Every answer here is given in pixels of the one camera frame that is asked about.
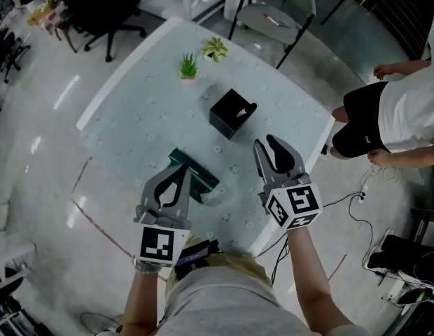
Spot grey green chair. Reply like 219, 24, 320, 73
227, 0, 316, 70

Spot dark green box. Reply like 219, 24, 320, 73
167, 148, 222, 204

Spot black square pen holder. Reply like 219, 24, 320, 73
209, 88, 258, 141

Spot black office chair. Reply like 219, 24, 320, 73
52, 0, 148, 63

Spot black swivel chair base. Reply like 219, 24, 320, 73
0, 27, 32, 84

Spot black waist device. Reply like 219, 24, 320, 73
174, 238, 222, 281

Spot yellow cardboard boxes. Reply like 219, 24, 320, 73
27, 0, 70, 32

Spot black and white pen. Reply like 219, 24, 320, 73
235, 102, 258, 119

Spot white metal rack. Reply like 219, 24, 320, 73
0, 241, 38, 336

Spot red and white item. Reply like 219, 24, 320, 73
263, 12, 290, 28

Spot person's left forearm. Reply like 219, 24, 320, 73
122, 267, 176, 336

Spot person's right forearm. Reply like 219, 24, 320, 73
286, 226, 346, 336

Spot pale blue floral tablecloth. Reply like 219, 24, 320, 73
80, 25, 332, 256

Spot pale leafy potted plant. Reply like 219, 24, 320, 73
200, 36, 230, 64

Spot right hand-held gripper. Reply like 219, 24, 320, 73
252, 134, 324, 231

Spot white coiled cable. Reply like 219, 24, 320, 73
359, 164, 404, 189

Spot person's grey shirt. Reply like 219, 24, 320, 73
156, 266, 374, 336

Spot black cables under table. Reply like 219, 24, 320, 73
251, 234, 292, 284

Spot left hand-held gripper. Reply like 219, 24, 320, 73
132, 165, 193, 269

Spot black floor cable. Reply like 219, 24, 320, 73
321, 190, 375, 258

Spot person's khaki shorts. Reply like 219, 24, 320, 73
165, 235, 274, 295

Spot spiky green potted plant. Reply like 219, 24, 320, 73
178, 52, 199, 85

